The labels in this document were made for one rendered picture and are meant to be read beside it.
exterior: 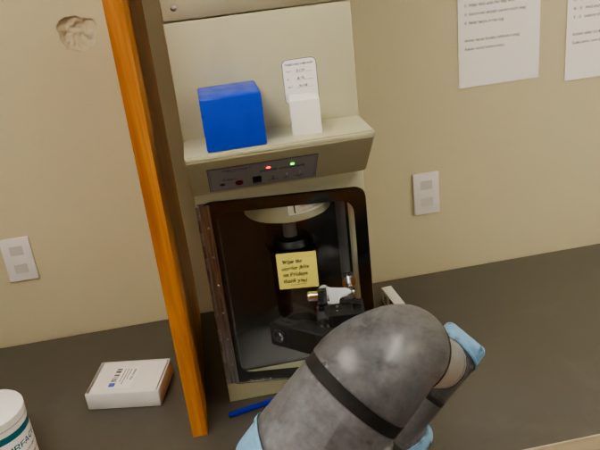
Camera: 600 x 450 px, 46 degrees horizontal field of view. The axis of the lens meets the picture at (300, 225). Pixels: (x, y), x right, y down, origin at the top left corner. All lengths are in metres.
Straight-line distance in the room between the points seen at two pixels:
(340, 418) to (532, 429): 0.79
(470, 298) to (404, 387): 1.15
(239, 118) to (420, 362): 0.60
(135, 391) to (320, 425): 0.92
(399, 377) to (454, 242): 1.30
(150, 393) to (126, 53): 0.73
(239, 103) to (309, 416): 0.61
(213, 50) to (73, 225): 0.73
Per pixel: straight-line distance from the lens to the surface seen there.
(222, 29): 1.23
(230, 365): 1.45
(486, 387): 1.50
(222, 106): 1.14
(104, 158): 1.73
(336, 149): 1.20
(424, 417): 1.08
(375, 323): 0.69
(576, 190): 2.05
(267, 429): 0.69
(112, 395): 1.56
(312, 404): 0.67
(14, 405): 1.42
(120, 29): 1.14
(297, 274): 1.34
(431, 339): 0.71
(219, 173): 1.20
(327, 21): 1.25
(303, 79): 1.26
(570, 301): 1.81
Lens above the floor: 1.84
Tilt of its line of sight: 23 degrees down
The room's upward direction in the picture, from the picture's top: 7 degrees counter-clockwise
